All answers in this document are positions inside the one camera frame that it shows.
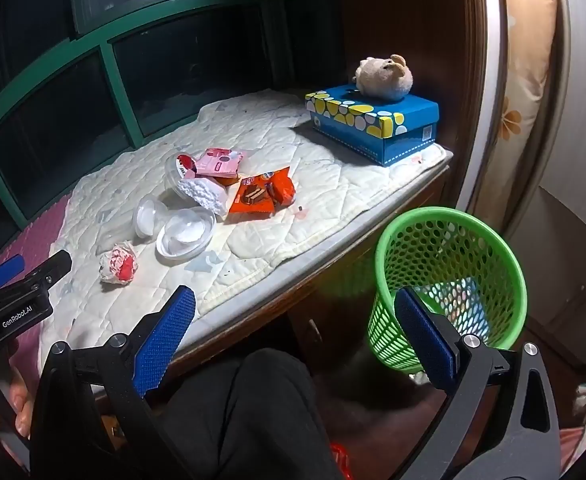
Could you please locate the green window frame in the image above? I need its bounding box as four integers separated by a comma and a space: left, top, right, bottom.
0, 0, 344, 241

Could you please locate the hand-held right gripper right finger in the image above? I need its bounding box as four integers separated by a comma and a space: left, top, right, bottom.
393, 287, 561, 480

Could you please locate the blue spotted tissue box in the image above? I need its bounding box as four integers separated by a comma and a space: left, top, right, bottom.
305, 84, 440, 168

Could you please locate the green plastic mesh basket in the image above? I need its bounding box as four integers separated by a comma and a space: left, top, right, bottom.
367, 206, 528, 375

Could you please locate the red white wrapper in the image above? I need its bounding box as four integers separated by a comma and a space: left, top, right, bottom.
98, 242, 138, 285

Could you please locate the orange snack wrapper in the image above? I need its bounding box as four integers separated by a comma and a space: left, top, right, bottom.
228, 166, 296, 222

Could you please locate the clear plastic dome lid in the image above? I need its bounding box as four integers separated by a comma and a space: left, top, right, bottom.
133, 198, 169, 241
155, 207, 216, 261

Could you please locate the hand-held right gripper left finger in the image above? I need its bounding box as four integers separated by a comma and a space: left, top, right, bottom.
30, 285, 196, 480

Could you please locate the beige plush toy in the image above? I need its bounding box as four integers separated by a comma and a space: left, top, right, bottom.
353, 54, 414, 101

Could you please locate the grey wooden cabinet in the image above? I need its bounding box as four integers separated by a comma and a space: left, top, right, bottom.
503, 0, 586, 361

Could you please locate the person's left hand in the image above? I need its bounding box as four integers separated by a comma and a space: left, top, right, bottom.
0, 357, 39, 438

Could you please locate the red plastic stool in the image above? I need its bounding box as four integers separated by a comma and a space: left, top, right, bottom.
330, 442, 350, 480

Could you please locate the purple mat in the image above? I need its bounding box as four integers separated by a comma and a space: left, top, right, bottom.
0, 194, 76, 381

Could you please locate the pink snack wrapper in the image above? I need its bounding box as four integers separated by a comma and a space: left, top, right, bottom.
188, 147, 251, 178

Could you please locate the white quilted mattress pad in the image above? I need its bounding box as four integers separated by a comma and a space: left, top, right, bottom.
48, 91, 454, 361

